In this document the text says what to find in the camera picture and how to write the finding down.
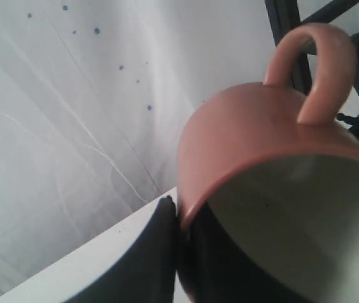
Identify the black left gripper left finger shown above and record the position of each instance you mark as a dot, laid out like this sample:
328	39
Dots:
146	271

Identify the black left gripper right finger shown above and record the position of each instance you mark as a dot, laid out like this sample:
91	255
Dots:
212	268

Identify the pink ceramic mug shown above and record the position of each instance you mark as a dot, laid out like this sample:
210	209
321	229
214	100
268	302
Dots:
287	194

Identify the white backdrop cloth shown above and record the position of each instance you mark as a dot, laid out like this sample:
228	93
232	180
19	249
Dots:
93	97

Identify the black two-tier metal rack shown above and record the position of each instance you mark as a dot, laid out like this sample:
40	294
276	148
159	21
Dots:
317	59

